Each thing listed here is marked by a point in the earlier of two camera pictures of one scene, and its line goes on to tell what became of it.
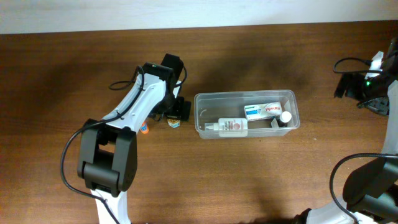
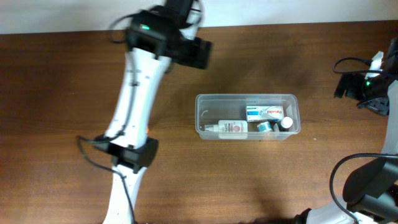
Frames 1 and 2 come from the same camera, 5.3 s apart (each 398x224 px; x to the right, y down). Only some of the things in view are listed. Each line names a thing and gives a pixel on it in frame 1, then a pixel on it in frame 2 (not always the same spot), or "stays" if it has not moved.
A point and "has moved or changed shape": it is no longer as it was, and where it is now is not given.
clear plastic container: x=230 y=114 stays
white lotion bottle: x=229 y=127 stays
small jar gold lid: x=173 y=123 to x=264 y=127
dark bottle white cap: x=283 y=118 has moved or changed shape
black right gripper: x=357 y=79 stays
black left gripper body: x=171 y=106 to x=197 y=53
